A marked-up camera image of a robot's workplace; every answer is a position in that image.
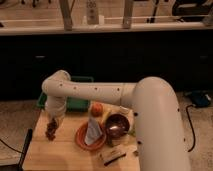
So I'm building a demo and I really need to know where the black cable on floor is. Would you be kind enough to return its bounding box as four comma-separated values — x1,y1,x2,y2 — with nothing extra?
185,104,198,153

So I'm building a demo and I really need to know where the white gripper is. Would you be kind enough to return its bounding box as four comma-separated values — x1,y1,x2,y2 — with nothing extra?
45,96,67,118

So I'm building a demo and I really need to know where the yellow banana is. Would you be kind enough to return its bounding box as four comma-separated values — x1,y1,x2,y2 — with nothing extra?
101,109,111,124

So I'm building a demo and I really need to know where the dark grape bunch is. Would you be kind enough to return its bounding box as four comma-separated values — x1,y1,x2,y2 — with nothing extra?
45,119,58,141

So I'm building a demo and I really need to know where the black bar beside table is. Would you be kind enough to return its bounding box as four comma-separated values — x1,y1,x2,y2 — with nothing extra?
18,129,33,171

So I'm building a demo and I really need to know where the orange fruit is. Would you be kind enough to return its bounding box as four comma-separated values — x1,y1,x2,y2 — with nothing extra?
91,103,103,117

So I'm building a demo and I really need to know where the dark blue floor object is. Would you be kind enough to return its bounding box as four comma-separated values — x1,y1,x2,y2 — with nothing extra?
189,92,211,108

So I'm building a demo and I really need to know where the dark brown bowl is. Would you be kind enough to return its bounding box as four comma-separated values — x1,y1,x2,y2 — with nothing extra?
105,114,130,139

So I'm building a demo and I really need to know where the green plastic tray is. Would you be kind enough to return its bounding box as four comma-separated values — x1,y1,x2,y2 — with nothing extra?
37,76,94,112

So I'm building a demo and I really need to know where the small wooden block box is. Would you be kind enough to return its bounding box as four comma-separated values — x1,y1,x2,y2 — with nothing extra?
100,148,126,166

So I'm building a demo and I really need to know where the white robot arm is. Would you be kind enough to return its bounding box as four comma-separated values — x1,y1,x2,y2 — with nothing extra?
42,70,191,171

